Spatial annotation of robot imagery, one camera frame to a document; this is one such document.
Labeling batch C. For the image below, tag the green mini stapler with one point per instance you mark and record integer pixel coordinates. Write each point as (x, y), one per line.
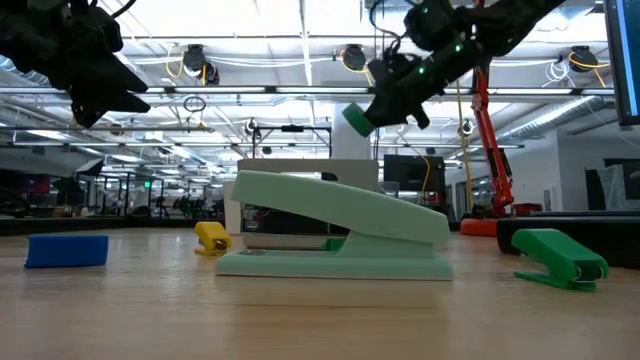
(332, 245)
(550, 250)

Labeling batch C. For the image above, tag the black background rig frame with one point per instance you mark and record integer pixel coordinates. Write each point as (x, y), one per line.
(292, 128)

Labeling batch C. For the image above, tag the white plastic bin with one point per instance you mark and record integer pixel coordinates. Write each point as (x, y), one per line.
(231, 210)

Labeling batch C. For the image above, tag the black computer monitor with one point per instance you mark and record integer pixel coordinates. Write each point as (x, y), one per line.
(625, 60)

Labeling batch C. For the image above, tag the yellow mini stapler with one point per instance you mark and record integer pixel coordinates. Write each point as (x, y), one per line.
(210, 232)

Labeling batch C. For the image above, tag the green tape roll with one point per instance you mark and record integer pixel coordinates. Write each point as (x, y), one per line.
(356, 120)

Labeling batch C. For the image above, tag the blue mini stapler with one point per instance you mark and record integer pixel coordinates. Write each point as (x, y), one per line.
(65, 251)

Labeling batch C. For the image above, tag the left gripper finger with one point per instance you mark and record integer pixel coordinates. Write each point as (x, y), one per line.
(112, 77)
(105, 106)

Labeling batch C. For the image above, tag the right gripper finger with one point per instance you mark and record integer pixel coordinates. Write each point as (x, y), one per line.
(390, 114)
(420, 116)

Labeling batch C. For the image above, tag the black background screen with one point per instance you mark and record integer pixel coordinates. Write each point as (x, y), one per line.
(412, 172)

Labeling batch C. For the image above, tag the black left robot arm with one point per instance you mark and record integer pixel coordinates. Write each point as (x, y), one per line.
(20, 20)

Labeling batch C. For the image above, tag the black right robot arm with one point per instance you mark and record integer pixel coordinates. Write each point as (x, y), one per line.
(505, 25)

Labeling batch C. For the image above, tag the black metal rig frame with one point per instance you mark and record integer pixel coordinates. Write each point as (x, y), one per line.
(100, 226)

